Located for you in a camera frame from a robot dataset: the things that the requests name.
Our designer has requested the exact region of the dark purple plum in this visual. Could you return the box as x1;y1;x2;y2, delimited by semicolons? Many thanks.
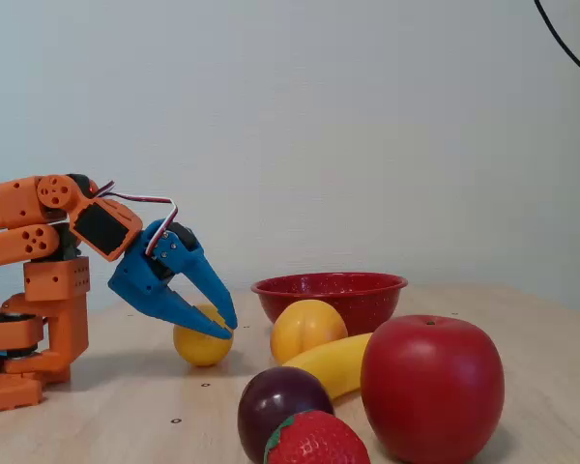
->
236;365;335;464

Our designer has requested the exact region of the red apple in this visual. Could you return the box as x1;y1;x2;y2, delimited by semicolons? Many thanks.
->
360;313;507;464

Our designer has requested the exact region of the yellow lemon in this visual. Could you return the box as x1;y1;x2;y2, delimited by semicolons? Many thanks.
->
172;304;234;367

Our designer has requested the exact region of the red strawberry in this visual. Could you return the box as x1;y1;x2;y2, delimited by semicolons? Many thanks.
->
263;409;371;464

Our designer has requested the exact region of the yellow banana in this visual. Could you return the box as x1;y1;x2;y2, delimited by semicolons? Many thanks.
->
282;332;374;401

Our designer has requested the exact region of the orange yellow peach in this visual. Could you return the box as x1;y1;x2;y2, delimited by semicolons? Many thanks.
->
270;299;349;366

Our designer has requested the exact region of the red speckled bowl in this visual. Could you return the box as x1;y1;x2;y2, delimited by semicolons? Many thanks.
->
249;273;409;339

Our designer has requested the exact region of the orange robot base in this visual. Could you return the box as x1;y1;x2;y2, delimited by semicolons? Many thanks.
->
0;292;91;417

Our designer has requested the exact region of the white red black servo cable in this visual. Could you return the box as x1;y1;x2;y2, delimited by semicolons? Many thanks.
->
92;181;180;256

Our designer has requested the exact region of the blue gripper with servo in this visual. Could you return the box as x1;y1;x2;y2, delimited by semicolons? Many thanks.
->
107;219;239;341

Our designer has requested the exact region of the thin black cable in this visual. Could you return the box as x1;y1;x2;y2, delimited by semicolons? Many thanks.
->
534;0;580;84

